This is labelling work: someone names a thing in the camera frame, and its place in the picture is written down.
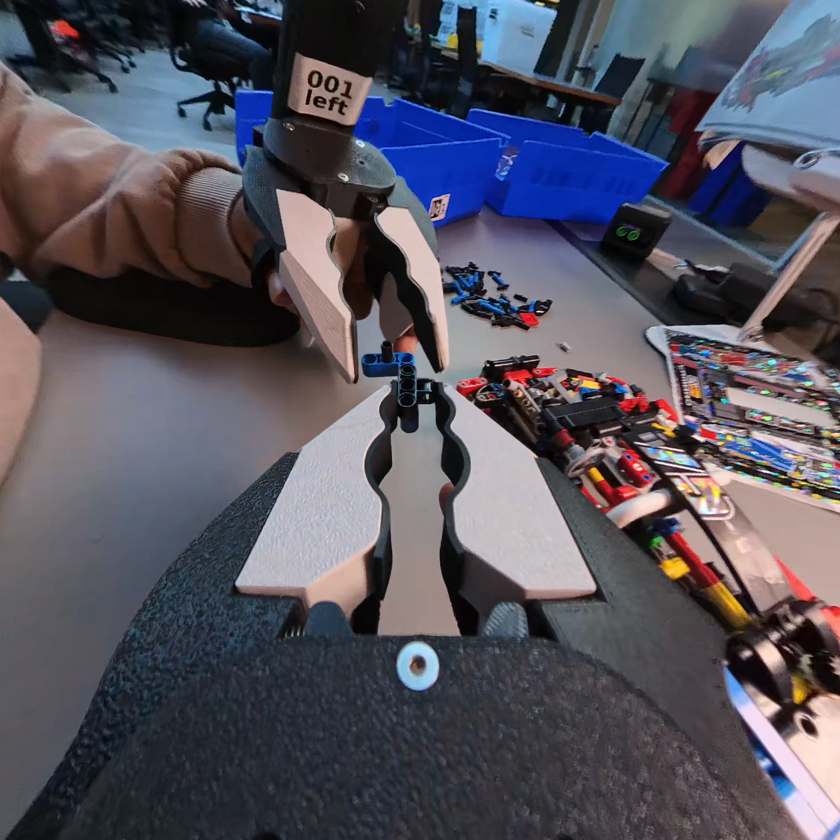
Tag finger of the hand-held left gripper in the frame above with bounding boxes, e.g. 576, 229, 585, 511
276, 189, 361, 385
374, 205, 452, 374

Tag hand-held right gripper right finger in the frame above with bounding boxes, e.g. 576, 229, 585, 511
438, 384, 598, 636

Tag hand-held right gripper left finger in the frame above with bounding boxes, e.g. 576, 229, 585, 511
234, 384, 396, 634

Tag blue L-shaped lego beam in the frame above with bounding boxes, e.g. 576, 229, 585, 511
361, 351, 421, 434

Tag black lego perpendicular connector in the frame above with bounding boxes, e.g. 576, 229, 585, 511
395, 377, 442, 424

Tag lego car model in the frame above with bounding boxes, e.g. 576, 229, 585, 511
456, 354, 840, 840

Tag lego instruction booklet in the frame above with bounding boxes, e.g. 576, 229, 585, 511
696, 0, 840, 142

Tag person's left forearm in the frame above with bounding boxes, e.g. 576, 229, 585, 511
0, 62, 263, 290

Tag person's left hand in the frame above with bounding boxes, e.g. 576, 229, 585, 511
327, 217, 422, 360

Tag pile of black blue pins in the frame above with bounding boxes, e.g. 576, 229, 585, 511
443, 261, 554, 330

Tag blue labelled plastic bin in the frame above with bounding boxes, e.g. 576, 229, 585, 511
235, 88, 511, 228

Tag black office chair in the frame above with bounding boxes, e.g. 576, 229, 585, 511
13, 0, 139, 93
169, 13, 263, 132

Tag black device green lights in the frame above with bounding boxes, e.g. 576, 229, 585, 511
600, 203, 673, 263

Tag long wooden table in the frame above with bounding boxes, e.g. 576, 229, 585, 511
420, 39, 624, 126

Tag white storage box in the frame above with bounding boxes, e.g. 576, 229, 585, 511
482, 0, 559, 73

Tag holographic sticker sheet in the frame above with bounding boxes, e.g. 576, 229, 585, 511
663, 328, 840, 506

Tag dark blue cloth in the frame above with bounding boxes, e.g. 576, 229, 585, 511
0, 281, 53, 334

